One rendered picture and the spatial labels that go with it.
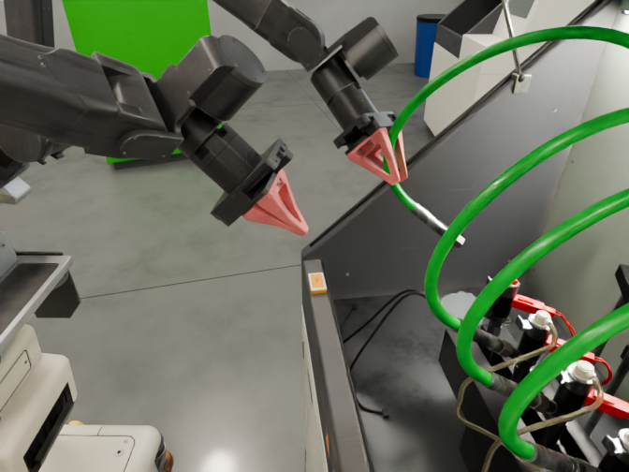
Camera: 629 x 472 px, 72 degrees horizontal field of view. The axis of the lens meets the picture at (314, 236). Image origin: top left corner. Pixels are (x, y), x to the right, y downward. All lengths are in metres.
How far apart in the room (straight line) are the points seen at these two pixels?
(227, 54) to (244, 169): 0.11
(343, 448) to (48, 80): 0.52
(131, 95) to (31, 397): 0.71
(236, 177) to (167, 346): 1.71
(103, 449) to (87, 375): 0.67
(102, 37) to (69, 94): 3.27
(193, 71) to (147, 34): 3.22
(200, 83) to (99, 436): 1.29
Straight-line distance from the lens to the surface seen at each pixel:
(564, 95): 0.96
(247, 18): 0.69
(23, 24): 0.84
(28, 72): 0.38
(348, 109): 0.65
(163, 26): 3.66
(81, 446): 1.58
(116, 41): 3.66
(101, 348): 2.24
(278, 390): 1.89
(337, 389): 0.69
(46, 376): 1.04
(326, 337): 0.76
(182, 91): 0.44
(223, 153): 0.47
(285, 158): 0.50
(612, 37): 0.63
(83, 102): 0.39
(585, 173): 0.98
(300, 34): 0.66
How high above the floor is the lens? 1.50
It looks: 33 degrees down
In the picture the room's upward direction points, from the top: straight up
